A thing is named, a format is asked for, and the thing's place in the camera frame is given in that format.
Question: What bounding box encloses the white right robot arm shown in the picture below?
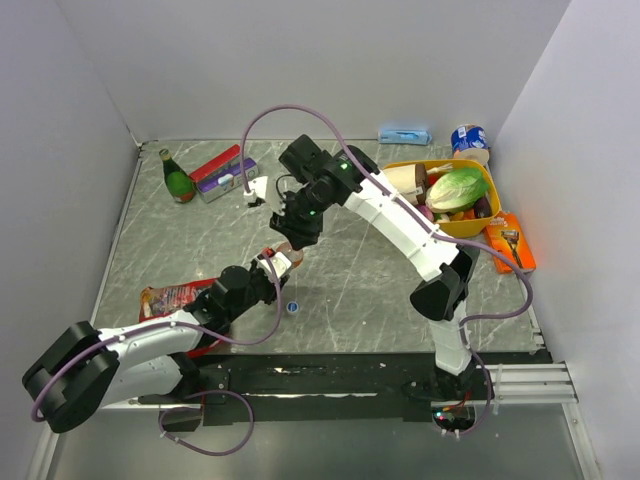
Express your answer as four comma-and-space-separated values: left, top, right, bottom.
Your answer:
270, 135, 477, 399

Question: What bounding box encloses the purple eggplant toy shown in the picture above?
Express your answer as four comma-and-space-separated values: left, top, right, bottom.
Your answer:
473, 196, 493, 219

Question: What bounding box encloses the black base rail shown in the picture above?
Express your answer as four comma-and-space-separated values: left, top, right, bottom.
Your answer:
139, 352, 554, 426

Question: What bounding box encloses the orange tea bottle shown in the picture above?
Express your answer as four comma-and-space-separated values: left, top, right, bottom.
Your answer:
276, 242, 304, 269

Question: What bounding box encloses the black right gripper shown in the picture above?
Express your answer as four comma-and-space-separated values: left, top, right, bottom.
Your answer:
268, 182, 333, 252

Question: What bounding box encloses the yellow plastic basket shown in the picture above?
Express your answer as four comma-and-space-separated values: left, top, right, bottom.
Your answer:
384, 159, 501, 238

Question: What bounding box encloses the blue white can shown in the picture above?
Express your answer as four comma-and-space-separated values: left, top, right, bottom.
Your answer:
451, 124, 490, 165

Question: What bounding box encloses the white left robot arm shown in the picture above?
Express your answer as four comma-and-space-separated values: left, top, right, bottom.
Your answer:
22, 262, 289, 433

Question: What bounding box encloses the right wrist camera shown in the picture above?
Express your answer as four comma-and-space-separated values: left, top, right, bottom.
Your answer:
243, 176, 285, 216

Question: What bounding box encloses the blue bottle cap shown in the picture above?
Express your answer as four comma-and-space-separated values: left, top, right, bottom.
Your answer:
286, 301, 299, 314

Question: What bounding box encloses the beige paper roll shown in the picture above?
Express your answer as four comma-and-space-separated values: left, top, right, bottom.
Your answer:
384, 164, 428, 206

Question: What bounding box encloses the orange razor package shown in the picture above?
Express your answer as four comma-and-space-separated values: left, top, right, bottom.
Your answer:
484, 212, 536, 273

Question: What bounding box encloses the red snack bag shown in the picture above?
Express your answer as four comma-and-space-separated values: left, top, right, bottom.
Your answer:
138, 279, 231, 359

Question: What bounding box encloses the blue tissue pack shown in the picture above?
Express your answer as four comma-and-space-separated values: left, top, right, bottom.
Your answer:
377, 128, 432, 146

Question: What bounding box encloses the green cabbage toy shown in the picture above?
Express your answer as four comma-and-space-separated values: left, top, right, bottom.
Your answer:
425, 167, 489, 213

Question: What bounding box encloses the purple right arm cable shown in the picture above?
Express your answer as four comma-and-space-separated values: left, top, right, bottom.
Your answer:
239, 103, 535, 351

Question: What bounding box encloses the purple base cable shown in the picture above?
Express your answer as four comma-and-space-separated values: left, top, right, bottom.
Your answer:
158, 389, 255, 457

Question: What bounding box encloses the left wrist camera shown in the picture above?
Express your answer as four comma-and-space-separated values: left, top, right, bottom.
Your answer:
255, 249, 294, 282

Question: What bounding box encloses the green glass bottle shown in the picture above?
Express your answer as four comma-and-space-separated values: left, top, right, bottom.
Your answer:
159, 149, 196, 203

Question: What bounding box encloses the purple silver box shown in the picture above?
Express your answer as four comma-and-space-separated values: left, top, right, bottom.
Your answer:
196, 161, 244, 203

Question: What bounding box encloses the red flat box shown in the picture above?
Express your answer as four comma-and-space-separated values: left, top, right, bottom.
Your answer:
189, 144, 240, 183

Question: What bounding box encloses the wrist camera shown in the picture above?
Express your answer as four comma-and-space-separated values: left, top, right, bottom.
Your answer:
243, 176, 285, 216
255, 249, 294, 282

